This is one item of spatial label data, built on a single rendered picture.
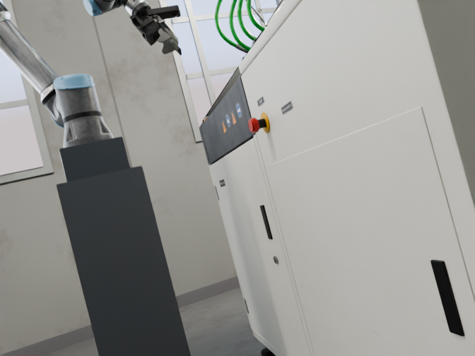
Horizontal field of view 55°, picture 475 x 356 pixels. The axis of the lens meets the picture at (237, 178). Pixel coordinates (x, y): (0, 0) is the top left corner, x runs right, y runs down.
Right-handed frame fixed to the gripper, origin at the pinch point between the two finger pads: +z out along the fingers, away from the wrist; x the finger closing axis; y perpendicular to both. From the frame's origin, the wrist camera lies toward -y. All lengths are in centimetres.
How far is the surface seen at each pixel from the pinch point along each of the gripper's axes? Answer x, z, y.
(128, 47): -139, -93, -3
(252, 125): 45, 51, 9
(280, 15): 68, 43, -4
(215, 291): -174, 72, 57
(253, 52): 50, 38, -1
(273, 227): 24, 71, 19
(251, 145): 28, 51, 9
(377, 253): 72, 88, 14
